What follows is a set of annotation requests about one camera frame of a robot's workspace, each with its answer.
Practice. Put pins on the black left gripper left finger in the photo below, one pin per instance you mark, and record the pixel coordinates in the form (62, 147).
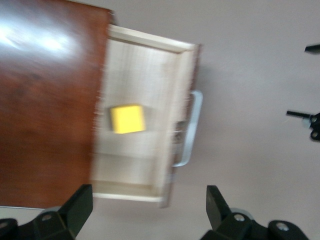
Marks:
(75, 210)

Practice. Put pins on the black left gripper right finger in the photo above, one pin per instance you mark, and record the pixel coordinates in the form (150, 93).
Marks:
(220, 215)

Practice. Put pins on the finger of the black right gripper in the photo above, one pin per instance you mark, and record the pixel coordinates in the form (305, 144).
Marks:
(312, 126)
(313, 49)

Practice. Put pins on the yellow block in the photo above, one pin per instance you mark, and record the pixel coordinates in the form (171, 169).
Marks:
(128, 119)

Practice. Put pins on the dark brown wooden cabinet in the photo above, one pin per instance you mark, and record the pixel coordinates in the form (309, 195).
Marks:
(50, 112)

